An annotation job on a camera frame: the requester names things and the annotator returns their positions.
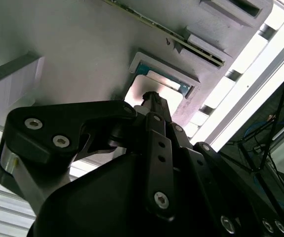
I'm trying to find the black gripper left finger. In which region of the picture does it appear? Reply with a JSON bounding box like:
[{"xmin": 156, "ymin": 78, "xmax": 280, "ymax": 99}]
[{"xmin": 0, "ymin": 91, "xmax": 176, "ymax": 222}]

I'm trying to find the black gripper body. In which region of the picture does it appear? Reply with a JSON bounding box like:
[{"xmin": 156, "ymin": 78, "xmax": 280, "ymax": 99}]
[{"xmin": 27, "ymin": 153, "xmax": 221, "ymax": 237}]

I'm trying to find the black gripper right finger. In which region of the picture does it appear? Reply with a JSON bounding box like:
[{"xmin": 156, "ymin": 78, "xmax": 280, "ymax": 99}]
[{"xmin": 156, "ymin": 91, "xmax": 284, "ymax": 237}]

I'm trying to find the silver CPU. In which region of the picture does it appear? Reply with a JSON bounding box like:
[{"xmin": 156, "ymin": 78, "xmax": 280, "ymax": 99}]
[{"xmin": 123, "ymin": 63, "xmax": 193, "ymax": 119}]

